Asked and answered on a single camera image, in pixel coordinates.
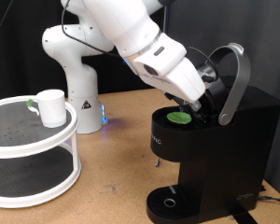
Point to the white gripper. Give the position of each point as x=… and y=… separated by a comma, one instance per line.
x=180, y=81

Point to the reusable coffee pod green lid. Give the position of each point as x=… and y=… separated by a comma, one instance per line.
x=179, y=117

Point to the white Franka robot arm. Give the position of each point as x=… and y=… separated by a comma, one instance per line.
x=124, y=21

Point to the black Keurig brew head lid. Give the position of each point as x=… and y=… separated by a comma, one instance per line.
x=219, y=90

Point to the black Keurig coffee machine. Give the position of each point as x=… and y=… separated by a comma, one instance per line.
x=233, y=149

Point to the black Keurig drip tray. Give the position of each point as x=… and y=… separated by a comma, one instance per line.
x=183, y=205

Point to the small blue tape scrap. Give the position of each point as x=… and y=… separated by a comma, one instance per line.
x=157, y=162

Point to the black tape strip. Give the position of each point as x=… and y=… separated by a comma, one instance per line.
x=244, y=216

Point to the white mug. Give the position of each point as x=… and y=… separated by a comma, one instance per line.
x=53, y=109

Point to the white two-tier turntable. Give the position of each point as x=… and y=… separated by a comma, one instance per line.
x=21, y=152

